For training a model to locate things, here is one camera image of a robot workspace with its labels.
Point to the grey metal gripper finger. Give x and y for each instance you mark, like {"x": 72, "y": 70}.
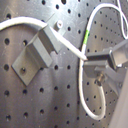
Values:
{"x": 114, "y": 55}
{"x": 104, "y": 74}

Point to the small white screw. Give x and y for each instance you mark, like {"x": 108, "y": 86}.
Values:
{"x": 59, "y": 24}

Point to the grey metal cable clip bracket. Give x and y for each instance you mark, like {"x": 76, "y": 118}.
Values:
{"x": 36, "y": 55}

